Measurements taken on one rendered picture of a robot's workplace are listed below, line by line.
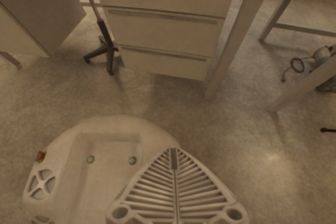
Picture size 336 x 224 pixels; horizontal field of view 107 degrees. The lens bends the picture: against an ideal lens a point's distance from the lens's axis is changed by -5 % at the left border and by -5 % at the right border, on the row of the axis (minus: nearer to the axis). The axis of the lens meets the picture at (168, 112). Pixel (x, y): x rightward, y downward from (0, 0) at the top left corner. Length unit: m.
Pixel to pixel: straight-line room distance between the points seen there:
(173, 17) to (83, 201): 0.75
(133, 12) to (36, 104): 1.02
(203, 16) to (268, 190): 0.93
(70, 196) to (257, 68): 1.42
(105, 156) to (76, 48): 1.22
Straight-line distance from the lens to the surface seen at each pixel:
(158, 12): 0.64
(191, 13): 0.62
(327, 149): 1.33
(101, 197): 0.60
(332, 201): 1.24
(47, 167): 0.63
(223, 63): 0.74
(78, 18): 1.53
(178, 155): 0.17
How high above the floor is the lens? 0.84
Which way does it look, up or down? 64 degrees down
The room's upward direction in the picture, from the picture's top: 1 degrees counter-clockwise
